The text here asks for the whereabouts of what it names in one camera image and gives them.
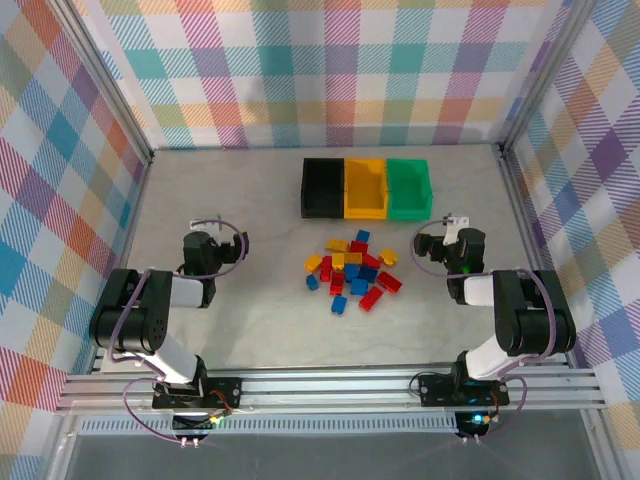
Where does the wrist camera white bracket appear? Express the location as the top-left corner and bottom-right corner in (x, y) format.
(191, 216), (225, 247)
(442, 213), (471, 247)

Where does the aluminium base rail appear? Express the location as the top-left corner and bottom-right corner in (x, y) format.
(57, 364), (609, 416)

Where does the aluminium frame post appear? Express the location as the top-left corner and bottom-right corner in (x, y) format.
(47, 0), (156, 164)
(497, 0), (601, 156)

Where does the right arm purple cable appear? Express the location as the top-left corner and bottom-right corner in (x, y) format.
(410, 219), (559, 444)

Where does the aluminium table edge rail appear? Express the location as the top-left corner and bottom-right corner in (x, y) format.
(89, 154), (156, 374)
(497, 147), (576, 369)

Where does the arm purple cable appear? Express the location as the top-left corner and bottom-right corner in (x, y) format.
(107, 218), (251, 444)
(410, 219), (559, 444)

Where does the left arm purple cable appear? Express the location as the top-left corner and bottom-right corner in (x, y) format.
(107, 218), (251, 444)

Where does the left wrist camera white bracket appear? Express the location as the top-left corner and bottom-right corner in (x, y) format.
(191, 216), (225, 247)

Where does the black controller board with LED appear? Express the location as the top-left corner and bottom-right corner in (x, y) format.
(172, 413), (224, 449)
(457, 410), (501, 446)

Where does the grey slotted cable duct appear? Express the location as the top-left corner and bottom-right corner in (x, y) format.
(79, 417), (459, 436)

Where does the yellow plastic bin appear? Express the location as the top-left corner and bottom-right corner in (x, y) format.
(342, 157), (390, 221)

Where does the green plastic bin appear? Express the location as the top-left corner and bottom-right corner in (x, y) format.
(384, 157), (434, 222)

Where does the black plastic bin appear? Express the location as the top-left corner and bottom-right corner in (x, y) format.
(299, 157), (347, 220)

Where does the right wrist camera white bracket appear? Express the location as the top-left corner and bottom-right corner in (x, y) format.
(442, 213), (471, 247)

